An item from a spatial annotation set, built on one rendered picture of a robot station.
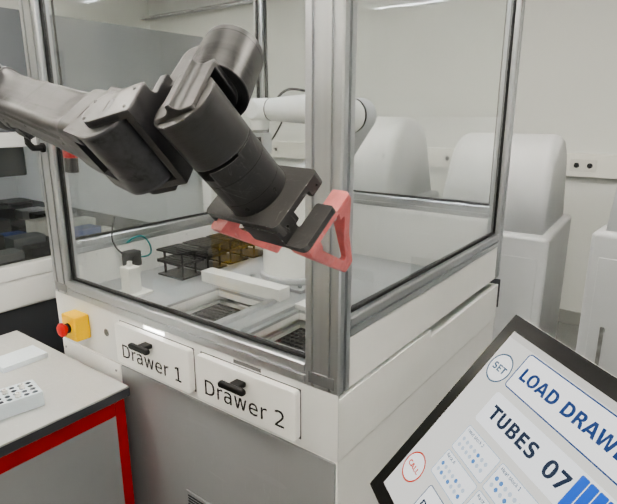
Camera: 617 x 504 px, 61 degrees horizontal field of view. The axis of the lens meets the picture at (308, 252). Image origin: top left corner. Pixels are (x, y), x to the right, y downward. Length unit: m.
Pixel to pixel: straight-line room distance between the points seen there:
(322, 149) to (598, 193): 3.23
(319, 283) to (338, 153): 0.24
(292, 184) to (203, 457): 1.05
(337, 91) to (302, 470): 0.75
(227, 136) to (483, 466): 0.47
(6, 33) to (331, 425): 1.57
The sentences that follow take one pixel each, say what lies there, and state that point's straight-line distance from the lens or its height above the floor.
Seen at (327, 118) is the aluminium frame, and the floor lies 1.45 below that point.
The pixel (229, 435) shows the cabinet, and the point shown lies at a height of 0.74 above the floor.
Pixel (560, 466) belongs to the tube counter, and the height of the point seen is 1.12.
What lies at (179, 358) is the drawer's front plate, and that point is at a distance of 1.30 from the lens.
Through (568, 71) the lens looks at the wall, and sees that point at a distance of 4.03.
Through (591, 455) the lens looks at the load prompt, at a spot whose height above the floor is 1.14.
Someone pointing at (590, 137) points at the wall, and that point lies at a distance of 3.99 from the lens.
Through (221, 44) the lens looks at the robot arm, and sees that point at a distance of 0.47.
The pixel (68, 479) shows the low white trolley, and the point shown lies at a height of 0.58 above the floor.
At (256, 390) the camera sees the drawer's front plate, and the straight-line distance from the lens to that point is 1.14.
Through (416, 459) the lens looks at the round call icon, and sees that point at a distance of 0.75.
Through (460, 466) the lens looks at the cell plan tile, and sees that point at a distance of 0.70.
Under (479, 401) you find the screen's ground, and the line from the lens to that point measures 0.72.
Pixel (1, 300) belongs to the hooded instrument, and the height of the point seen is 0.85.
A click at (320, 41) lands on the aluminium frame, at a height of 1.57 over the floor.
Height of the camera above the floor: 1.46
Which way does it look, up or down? 15 degrees down
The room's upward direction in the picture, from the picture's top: straight up
